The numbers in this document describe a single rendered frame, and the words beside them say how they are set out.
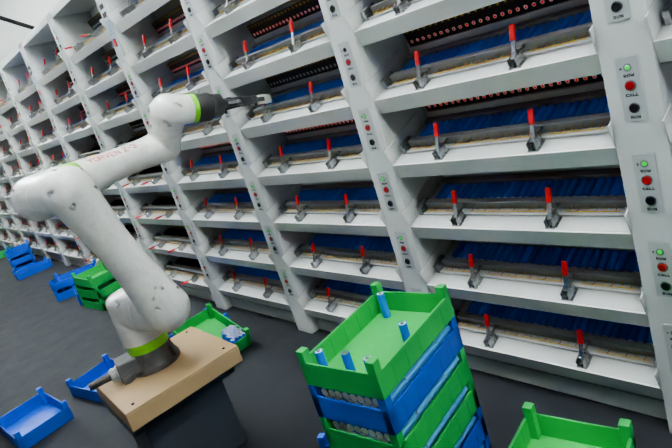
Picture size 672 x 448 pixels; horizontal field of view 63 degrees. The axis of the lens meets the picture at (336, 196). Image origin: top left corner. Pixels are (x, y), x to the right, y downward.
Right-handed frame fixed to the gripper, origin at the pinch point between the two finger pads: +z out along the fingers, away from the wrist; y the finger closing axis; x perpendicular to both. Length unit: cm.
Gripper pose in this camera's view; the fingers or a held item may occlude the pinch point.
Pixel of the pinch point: (261, 99)
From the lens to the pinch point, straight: 195.1
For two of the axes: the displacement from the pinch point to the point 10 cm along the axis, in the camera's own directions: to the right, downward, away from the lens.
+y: 6.5, -0.2, -7.6
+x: -1.8, -9.8, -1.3
